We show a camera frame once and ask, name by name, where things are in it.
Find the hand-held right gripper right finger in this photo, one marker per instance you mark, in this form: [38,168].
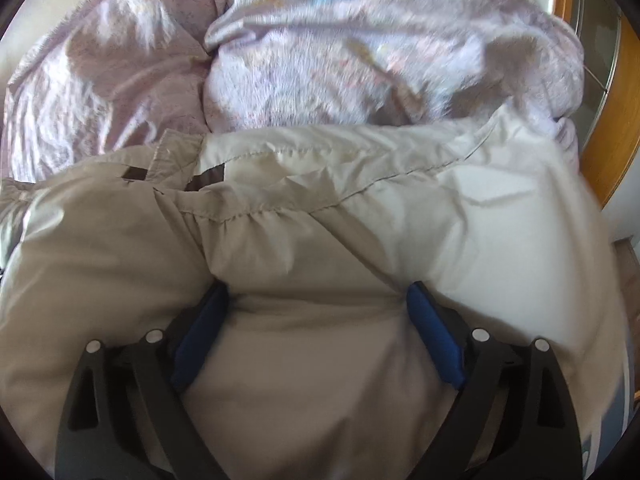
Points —
[435,340]

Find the bed with blue striped sheet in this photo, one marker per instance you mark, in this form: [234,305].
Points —
[617,410]

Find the pink floral duvet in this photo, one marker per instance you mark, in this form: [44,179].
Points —
[325,50]

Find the beige puffer jacket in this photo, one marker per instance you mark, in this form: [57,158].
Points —
[310,240]

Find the wood framed glass door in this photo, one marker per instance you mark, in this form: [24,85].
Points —
[607,160]

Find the glass pane door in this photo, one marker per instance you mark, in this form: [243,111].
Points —
[597,25]

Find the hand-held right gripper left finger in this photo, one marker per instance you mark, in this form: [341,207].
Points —
[200,335]

